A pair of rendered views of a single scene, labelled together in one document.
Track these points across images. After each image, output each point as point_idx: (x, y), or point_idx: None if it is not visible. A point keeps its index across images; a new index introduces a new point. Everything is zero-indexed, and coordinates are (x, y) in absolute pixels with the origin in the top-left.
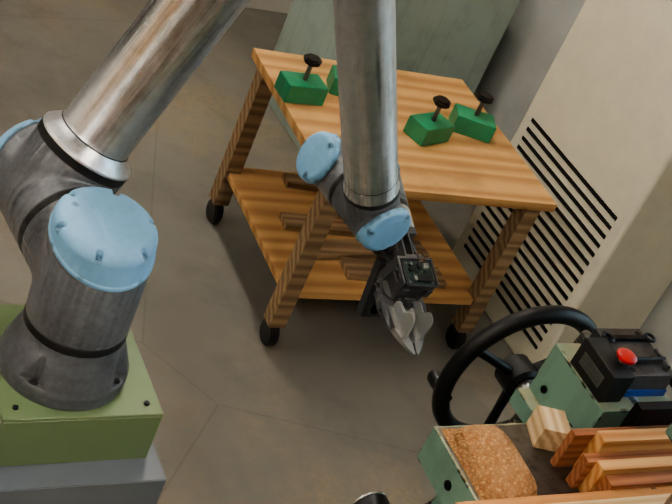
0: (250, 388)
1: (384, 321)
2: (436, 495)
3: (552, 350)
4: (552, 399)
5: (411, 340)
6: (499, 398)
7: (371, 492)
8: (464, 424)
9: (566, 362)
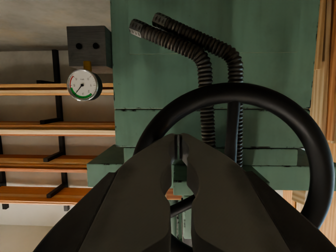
0: None
1: (83, 204)
2: (115, 129)
3: (183, 232)
4: (182, 196)
5: (188, 154)
6: (225, 150)
7: (79, 100)
8: (196, 110)
9: (182, 225)
